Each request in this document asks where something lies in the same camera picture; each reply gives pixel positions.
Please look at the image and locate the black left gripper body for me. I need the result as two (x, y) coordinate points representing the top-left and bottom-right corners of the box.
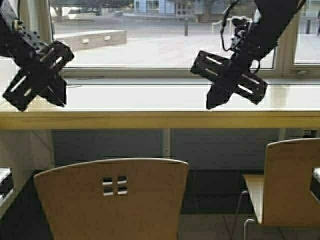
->
(2, 40), (75, 112)

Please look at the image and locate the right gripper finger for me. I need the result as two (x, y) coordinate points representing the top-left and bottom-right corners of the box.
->
(206, 84), (233, 110)

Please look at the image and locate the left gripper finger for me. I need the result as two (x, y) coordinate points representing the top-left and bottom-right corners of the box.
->
(39, 74), (67, 108)

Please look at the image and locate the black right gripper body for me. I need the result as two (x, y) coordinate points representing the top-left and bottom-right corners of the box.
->
(190, 50), (268, 105)

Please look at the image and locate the wooden chair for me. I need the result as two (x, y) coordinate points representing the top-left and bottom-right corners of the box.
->
(33, 157), (189, 240)
(243, 137), (320, 240)

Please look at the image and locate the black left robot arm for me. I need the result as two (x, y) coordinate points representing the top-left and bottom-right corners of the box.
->
(0, 0), (75, 112)

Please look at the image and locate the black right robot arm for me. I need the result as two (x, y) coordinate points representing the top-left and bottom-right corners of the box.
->
(190, 0), (305, 110)

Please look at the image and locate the robot base left corner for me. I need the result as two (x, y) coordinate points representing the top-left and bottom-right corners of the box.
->
(0, 167), (14, 206)

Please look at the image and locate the long wooden window counter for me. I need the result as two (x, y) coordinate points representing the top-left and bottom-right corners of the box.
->
(0, 83), (320, 131)

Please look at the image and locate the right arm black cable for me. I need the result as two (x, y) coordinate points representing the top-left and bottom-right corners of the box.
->
(219, 0), (241, 52)

